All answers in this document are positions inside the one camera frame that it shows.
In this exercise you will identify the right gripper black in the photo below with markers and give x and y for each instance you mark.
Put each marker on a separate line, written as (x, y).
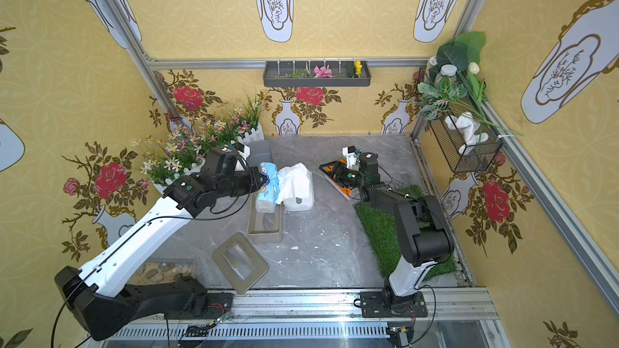
(346, 174)

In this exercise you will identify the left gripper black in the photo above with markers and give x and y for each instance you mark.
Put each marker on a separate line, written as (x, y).
(256, 180)

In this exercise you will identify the orange tissue box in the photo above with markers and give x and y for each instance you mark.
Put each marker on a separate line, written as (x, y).
(344, 179)

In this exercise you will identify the blue tissue paper pack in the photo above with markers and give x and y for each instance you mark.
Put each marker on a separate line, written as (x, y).
(279, 184)

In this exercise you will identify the beige tissue box base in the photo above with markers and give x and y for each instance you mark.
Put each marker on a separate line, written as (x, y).
(265, 227)

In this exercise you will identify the beige tissue box lid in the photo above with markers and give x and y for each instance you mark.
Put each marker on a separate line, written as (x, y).
(241, 264)

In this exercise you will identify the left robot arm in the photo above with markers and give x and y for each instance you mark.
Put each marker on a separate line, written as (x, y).
(99, 294)

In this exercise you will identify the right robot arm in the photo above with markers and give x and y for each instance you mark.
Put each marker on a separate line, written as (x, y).
(421, 228)

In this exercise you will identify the white tissue box lid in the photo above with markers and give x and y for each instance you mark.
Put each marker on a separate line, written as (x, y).
(302, 198)

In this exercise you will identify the white picket fence flower planter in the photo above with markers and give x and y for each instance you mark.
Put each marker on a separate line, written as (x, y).
(185, 151)

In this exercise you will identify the grey plastic bin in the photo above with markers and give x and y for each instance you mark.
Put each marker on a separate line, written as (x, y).
(260, 152)

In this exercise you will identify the green artificial grass mat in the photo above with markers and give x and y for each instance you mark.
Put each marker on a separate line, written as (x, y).
(382, 233)

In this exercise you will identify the yellow figure on shelf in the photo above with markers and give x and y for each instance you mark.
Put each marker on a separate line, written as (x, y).
(358, 68)

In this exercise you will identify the white cloth in basket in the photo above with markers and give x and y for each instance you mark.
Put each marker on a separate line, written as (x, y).
(469, 129)

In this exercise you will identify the pink flower on shelf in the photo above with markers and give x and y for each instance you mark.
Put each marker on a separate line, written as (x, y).
(323, 72)

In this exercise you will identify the tray of sand and stones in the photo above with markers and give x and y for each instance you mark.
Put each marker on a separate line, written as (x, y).
(161, 271)

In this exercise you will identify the green leafy artificial plant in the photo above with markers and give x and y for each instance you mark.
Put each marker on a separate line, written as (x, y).
(453, 82)

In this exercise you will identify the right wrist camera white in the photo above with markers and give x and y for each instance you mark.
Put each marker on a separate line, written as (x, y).
(351, 156)

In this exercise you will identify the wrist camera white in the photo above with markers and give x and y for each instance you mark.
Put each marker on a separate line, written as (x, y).
(351, 156)
(243, 149)

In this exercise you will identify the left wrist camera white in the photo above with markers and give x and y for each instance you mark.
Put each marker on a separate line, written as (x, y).
(243, 149)

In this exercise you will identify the black wire wall basket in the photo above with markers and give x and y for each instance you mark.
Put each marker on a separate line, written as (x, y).
(450, 141)

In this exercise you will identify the grey wall shelf tray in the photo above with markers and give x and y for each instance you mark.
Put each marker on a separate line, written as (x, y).
(300, 74)

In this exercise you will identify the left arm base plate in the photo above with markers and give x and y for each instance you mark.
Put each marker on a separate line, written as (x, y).
(203, 306)

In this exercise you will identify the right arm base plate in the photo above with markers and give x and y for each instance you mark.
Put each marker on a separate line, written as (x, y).
(376, 304)

